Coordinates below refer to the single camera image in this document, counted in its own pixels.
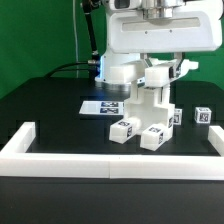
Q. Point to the white chair seat part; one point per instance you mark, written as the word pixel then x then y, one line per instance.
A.
pixel 151 106

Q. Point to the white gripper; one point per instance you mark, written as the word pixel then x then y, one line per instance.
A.
pixel 189 30

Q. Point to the small tagged cube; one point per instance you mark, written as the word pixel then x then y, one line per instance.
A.
pixel 202 115
pixel 177 116

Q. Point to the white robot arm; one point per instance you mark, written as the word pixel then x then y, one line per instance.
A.
pixel 151 9

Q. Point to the white marker base sheet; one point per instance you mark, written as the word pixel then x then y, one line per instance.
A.
pixel 102 108

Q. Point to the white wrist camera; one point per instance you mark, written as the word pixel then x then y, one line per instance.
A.
pixel 115 5

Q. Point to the white U-shaped fence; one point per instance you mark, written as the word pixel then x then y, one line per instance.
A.
pixel 16 160

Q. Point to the white chair back frame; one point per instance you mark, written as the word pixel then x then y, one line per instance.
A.
pixel 155 76

